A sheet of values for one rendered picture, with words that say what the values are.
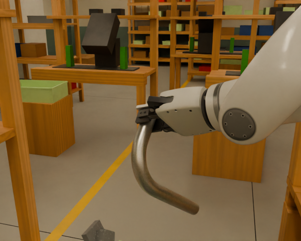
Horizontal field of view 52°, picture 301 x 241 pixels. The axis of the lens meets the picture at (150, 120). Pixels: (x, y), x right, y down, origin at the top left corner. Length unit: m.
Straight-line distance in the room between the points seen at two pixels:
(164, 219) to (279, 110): 2.20
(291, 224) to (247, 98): 1.06
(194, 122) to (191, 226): 1.97
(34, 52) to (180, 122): 5.46
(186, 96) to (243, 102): 0.16
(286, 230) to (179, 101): 0.99
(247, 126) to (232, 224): 2.18
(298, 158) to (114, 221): 1.63
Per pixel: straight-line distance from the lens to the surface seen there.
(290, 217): 1.40
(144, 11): 11.29
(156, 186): 0.65
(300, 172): 1.31
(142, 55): 10.74
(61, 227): 2.56
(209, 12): 7.85
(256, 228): 2.58
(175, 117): 0.57
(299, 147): 1.27
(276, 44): 0.40
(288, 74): 0.39
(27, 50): 6.03
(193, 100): 0.53
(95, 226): 0.59
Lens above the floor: 1.49
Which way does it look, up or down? 18 degrees down
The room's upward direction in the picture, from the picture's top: straight up
